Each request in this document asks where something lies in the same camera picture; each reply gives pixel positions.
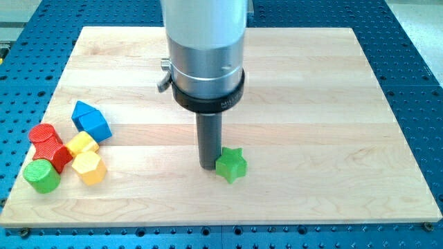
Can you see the green star block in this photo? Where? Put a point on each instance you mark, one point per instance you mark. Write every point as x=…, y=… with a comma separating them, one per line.
x=231, y=164

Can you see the yellow hexagon block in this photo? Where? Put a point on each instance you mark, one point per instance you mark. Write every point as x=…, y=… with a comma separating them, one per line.
x=90, y=167

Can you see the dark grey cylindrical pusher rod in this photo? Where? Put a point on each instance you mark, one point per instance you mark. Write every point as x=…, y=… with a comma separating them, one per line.
x=209, y=134

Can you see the red cylinder block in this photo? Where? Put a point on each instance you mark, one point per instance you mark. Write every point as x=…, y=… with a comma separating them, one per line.
x=43, y=132

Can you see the light wooden board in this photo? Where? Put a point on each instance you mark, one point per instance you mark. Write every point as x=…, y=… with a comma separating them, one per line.
x=321, y=142

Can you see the green cylinder block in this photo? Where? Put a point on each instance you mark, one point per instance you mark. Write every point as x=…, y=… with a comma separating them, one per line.
x=42, y=176

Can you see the yellow rounded block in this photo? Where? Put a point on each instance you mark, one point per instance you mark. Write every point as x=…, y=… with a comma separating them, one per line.
x=80, y=143

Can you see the blue perforated metal table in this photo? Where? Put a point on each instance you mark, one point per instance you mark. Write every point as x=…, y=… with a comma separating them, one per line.
x=35, y=63

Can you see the red star block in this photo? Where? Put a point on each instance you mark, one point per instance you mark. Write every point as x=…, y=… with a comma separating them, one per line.
x=54, y=151

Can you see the blue cube block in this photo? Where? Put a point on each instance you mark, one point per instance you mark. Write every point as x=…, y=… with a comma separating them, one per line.
x=96, y=126

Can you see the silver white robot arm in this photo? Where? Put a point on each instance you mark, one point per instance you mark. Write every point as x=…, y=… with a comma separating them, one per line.
x=206, y=50

